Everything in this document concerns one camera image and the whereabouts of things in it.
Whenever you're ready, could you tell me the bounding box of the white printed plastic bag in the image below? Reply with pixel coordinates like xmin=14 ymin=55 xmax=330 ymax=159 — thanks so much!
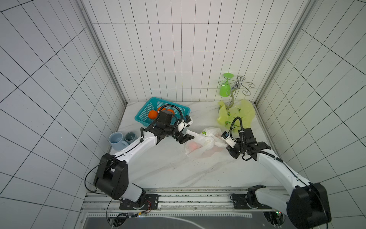
xmin=185 ymin=127 xmax=227 ymax=158

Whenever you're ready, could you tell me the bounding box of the green plastic bag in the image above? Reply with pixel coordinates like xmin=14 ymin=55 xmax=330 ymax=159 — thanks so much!
xmin=217 ymin=100 xmax=255 ymax=129

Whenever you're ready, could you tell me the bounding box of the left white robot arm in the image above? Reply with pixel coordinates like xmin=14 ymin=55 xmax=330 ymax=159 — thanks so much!
xmin=93 ymin=110 xmax=194 ymax=208

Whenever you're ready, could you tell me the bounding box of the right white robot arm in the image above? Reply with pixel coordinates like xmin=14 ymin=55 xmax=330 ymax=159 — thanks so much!
xmin=222 ymin=128 xmax=332 ymax=229

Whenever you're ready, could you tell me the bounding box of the orange one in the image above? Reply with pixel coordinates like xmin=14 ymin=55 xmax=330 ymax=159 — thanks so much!
xmin=148 ymin=110 xmax=158 ymax=120

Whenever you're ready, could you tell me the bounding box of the orange two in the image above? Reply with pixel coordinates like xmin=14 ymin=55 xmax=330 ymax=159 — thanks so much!
xmin=157 ymin=107 xmax=166 ymax=113

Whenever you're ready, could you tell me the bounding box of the teal plastic basket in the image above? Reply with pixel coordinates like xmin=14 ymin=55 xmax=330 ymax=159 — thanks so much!
xmin=135 ymin=97 xmax=191 ymax=127

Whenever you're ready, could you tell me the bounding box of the dark teal cup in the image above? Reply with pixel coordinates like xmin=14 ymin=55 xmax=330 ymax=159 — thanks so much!
xmin=124 ymin=132 xmax=138 ymax=145

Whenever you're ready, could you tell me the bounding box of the green plastic wine glass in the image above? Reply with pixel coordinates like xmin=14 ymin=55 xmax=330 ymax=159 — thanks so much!
xmin=219 ymin=73 xmax=234 ymax=97

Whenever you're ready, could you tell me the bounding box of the light blue cup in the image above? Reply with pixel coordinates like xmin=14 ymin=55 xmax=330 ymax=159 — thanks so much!
xmin=108 ymin=132 xmax=129 ymax=151

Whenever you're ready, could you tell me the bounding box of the chrome glass holder stand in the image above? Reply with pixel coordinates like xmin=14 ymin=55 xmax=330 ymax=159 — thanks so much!
xmin=224 ymin=76 xmax=255 ymax=109

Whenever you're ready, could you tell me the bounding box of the aluminium mounting rail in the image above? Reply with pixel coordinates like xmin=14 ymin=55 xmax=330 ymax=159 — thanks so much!
xmin=81 ymin=187 xmax=281 ymax=218

